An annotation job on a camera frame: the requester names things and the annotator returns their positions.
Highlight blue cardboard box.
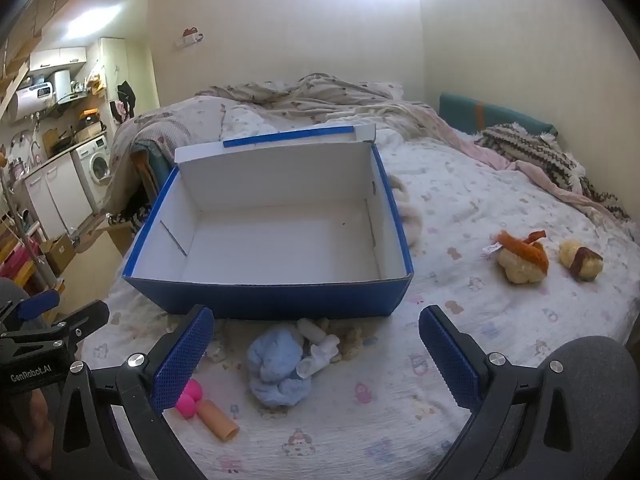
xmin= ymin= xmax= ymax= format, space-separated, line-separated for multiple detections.
xmin=121 ymin=124 xmax=415 ymax=321

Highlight white washing machine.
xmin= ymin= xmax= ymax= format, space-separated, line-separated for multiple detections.
xmin=72 ymin=134 xmax=114 ymax=209

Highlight dark hanging clothing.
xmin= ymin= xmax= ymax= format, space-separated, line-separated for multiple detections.
xmin=116 ymin=80 xmax=138 ymax=117

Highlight light blue plush cloth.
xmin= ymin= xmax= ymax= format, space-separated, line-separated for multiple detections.
xmin=247 ymin=325 xmax=314 ymax=409

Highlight floral quilt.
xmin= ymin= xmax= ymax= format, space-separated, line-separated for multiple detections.
xmin=107 ymin=72 xmax=432 ymax=212

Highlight pink crate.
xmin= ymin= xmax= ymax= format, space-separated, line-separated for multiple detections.
xmin=0 ymin=247 xmax=37 ymax=291

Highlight teal headboard cushion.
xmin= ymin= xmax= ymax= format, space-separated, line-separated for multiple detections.
xmin=438 ymin=92 xmax=559 ymax=137

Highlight tall cream cabinet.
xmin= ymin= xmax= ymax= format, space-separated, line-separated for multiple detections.
xmin=97 ymin=37 xmax=161 ymax=112

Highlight pink blanket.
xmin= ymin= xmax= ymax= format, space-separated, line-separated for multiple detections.
xmin=410 ymin=104 xmax=622 ymax=227

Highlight white water heater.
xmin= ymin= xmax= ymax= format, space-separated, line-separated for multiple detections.
xmin=12 ymin=70 xmax=74 ymax=122

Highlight fluffy cream plush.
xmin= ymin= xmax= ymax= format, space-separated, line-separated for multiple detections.
xmin=389 ymin=174 xmax=425 ymax=249

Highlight beige plush with orange scarf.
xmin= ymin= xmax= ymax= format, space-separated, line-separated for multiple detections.
xmin=482 ymin=230 xmax=550 ymax=286

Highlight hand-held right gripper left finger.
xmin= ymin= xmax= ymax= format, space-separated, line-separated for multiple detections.
xmin=52 ymin=304 xmax=216 ymax=480

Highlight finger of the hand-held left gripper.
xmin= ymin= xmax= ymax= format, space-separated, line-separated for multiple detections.
xmin=54 ymin=300 xmax=110 ymax=357
xmin=14 ymin=289 xmax=61 ymax=323

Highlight white base cabinet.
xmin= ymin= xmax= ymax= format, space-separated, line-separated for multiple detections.
xmin=23 ymin=152 xmax=94 ymax=234

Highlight person's left hand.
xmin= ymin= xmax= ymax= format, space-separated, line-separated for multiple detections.
xmin=0 ymin=389 xmax=54 ymax=471

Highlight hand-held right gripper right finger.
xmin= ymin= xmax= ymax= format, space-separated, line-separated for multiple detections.
xmin=418 ymin=304 xmax=584 ymax=480

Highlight wall hook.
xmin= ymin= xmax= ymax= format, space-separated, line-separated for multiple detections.
xmin=174 ymin=27 xmax=205 ymax=50

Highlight pink ball toy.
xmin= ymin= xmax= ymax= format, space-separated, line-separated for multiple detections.
xmin=175 ymin=379 xmax=205 ymax=420

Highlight yellow and brown plush toy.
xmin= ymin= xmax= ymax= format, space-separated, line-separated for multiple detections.
xmin=558 ymin=239 xmax=605 ymax=282

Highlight orange soft cylinder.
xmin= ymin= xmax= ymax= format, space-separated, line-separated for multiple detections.
xmin=199 ymin=400 xmax=241 ymax=444

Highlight white wall cabinets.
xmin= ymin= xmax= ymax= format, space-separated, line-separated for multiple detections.
xmin=28 ymin=46 xmax=89 ymax=72

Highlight white printed bed sheet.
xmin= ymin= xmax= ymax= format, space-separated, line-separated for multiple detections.
xmin=80 ymin=110 xmax=640 ymax=480

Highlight striped knit blanket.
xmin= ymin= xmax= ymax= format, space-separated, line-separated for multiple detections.
xmin=475 ymin=123 xmax=632 ymax=221

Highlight brown cardboard box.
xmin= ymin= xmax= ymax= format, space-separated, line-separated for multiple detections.
xmin=38 ymin=232 xmax=76 ymax=276

